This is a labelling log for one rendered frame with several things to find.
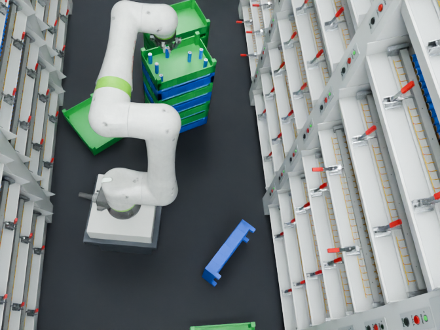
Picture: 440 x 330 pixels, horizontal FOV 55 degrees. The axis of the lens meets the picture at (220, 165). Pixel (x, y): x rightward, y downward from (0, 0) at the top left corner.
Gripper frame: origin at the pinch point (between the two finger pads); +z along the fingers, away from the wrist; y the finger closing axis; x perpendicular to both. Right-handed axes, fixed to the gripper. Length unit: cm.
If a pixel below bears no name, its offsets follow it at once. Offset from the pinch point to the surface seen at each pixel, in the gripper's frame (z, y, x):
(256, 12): 56, 46, 43
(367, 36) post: -81, 57, -14
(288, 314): 5, 67, -115
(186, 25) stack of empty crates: 37.9, 6.7, 24.0
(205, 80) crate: 19.3, 19.1, -8.0
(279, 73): 11, 53, -2
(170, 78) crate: 13.2, 2.2, -10.4
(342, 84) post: -65, 58, -23
